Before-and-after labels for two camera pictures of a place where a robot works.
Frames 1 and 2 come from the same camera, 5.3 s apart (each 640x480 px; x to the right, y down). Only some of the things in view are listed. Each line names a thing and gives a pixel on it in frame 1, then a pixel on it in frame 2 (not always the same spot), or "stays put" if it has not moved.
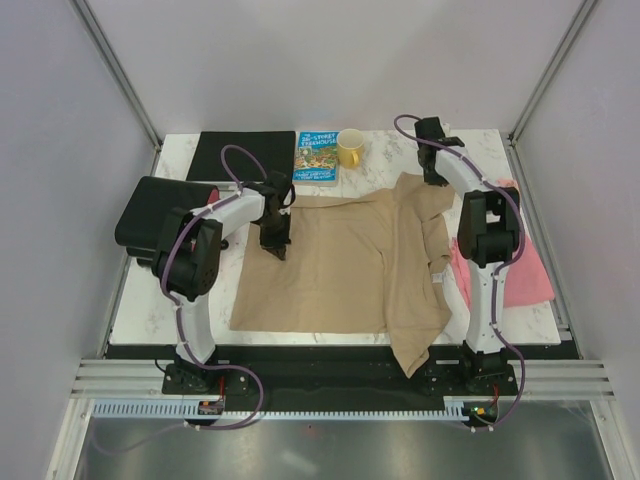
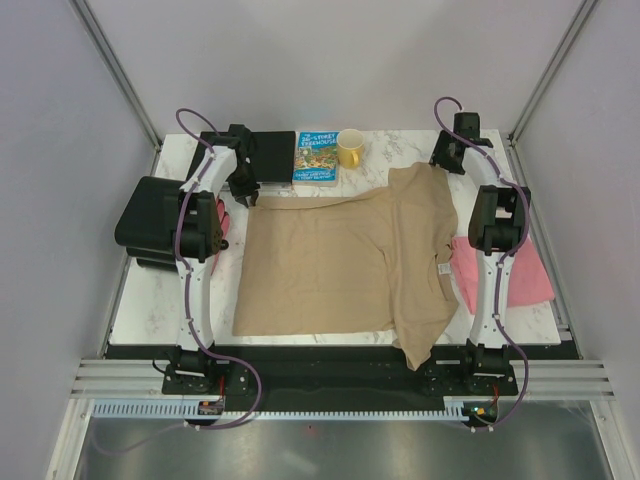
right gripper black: x=434 y=180 → x=438 y=154
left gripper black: x=277 y=246 → x=253 y=187
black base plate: x=335 y=379 stays put
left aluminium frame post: x=90 y=22 stays put
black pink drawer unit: x=141 y=225 stays put
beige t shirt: x=353 y=264 stays put
